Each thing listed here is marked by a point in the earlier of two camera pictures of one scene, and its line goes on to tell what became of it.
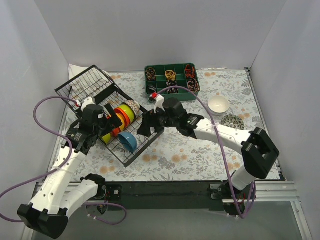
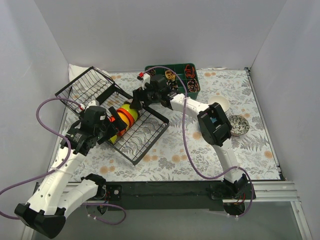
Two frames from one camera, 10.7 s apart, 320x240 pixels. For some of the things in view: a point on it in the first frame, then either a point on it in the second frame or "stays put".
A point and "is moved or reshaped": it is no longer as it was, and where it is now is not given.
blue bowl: (128, 140) is moved or reshaped
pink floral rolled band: (193, 86) stays put
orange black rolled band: (189, 71) stays put
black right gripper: (151, 122) to (139, 94)
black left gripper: (107, 121) stays put
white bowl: (218, 104) stays put
